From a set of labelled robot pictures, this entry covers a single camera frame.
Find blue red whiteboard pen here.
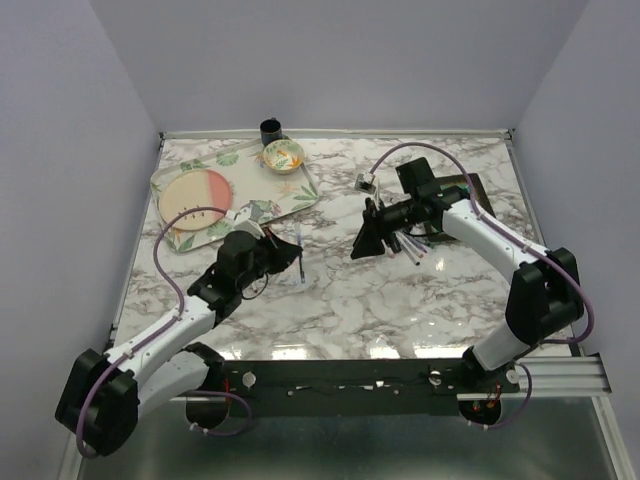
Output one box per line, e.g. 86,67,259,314
295,223,306,285

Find floral leaf pattern tray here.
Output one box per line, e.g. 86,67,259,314
150,139,320,253

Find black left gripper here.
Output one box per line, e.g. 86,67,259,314
236,225,300,291

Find green cap black highlighter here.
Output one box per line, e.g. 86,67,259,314
388,234,402,254

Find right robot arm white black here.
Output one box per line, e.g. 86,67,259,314
351,158,584,392

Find pink cream round plate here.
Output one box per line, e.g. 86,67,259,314
158,169,233,231

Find grey purple marker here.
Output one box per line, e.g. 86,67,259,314
409,237,429,253

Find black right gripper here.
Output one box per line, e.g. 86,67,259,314
350,196,419,259

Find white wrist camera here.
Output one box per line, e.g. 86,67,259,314
354,172,381,209
225,208,265,239

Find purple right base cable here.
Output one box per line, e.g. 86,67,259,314
467,362,534,432

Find black teal square plate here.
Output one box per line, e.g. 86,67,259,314
424,173,495,245

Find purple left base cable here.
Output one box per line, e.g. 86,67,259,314
188,390,253,437

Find floral small bowl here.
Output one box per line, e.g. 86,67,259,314
262,139,306,175

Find aluminium frame rail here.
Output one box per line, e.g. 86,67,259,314
516,355,612,398

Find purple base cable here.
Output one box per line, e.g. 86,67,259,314
467,362,534,432
188,390,253,437

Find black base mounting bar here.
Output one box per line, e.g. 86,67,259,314
200,358,520,417

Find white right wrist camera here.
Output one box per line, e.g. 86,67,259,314
354,172,381,209

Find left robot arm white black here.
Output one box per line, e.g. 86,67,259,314
55,231,303,459

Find dark blue mug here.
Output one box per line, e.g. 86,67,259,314
259,118,283,147

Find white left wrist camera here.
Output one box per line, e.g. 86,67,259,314
225,208,265,239

